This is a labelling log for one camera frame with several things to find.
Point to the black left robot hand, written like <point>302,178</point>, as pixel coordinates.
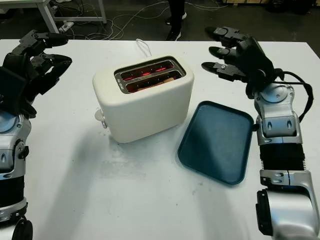
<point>17,61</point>

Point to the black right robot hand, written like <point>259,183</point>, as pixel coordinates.
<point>255,57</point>

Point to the browned toast slice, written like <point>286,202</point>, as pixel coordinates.
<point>168,80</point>

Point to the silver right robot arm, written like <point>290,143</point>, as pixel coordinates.
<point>277,125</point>

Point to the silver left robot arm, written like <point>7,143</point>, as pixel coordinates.
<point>10,140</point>

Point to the person in dark trousers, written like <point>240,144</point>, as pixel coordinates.
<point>176,15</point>

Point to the white two-slot toaster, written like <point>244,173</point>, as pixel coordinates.
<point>145,112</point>

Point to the light wooden pallet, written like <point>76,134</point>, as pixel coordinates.
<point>247,1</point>

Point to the white power strip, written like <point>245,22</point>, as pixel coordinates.
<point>66,26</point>

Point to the black background bag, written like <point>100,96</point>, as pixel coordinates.
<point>292,5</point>

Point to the dark blue plastic tray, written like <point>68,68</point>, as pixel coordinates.
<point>215,145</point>

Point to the white metal table frame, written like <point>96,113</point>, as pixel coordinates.
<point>48,17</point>

